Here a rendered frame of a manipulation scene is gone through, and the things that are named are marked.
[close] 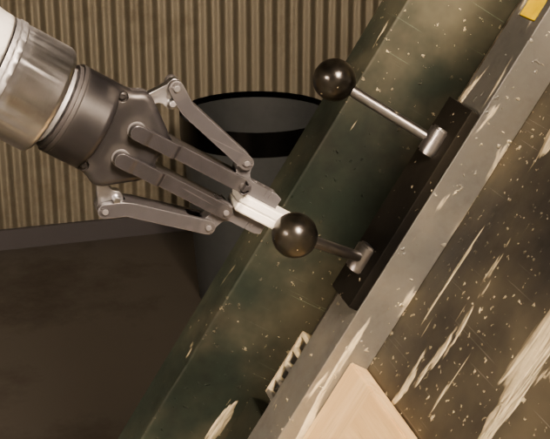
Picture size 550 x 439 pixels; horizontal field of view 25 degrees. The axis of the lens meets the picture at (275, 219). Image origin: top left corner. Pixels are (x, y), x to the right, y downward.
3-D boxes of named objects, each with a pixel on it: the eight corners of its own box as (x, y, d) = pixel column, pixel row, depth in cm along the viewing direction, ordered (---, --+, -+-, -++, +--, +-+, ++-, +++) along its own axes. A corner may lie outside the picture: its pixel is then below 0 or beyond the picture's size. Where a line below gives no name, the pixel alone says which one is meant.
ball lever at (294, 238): (344, 266, 114) (254, 238, 104) (366, 232, 114) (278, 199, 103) (372, 289, 112) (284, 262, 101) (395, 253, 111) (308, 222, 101)
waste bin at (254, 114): (327, 263, 476) (330, 91, 452) (335, 322, 426) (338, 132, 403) (187, 264, 475) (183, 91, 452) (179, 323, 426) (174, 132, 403)
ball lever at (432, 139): (436, 166, 112) (308, 87, 113) (459, 130, 111) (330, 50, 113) (433, 168, 108) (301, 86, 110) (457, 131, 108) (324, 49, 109)
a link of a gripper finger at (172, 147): (118, 125, 102) (127, 110, 102) (236, 183, 107) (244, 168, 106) (126, 139, 99) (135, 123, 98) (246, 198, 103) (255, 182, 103)
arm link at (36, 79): (-42, 104, 101) (24, 138, 103) (-38, 137, 93) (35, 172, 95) (12, 5, 99) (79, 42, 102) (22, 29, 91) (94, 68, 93)
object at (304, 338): (290, 401, 122) (264, 390, 121) (327, 342, 121) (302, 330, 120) (301, 422, 119) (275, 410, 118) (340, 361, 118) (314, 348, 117)
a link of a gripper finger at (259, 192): (220, 178, 105) (238, 146, 104) (270, 204, 107) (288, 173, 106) (224, 183, 103) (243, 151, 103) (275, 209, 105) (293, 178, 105)
